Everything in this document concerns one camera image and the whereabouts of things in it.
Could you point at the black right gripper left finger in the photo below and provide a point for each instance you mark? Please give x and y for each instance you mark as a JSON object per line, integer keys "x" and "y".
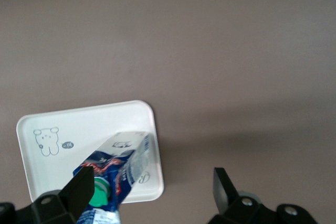
{"x": 76, "y": 195}

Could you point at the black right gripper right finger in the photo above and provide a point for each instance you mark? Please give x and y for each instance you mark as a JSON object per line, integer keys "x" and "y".
{"x": 231, "y": 208}

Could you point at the blue milk carton green cap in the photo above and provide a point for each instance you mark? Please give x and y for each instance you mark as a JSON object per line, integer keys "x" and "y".
{"x": 123, "y": 155}

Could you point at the white tray with bunny print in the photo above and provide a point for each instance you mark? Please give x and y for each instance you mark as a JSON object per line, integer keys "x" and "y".
{"x": 86, "y": 119}

